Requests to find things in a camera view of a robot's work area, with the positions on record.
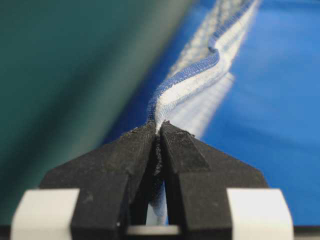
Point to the green backdrop curtain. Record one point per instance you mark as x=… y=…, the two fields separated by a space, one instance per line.
x=67 y=70

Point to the blue striped white towel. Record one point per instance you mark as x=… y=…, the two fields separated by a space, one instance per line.
x=200 y=78

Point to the blue table cloth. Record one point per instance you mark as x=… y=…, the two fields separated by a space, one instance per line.
x=270 y=118

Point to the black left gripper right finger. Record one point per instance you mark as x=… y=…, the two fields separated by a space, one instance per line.
x=214 y=196

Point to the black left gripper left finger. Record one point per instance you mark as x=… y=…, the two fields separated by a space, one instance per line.
x=87 y=198

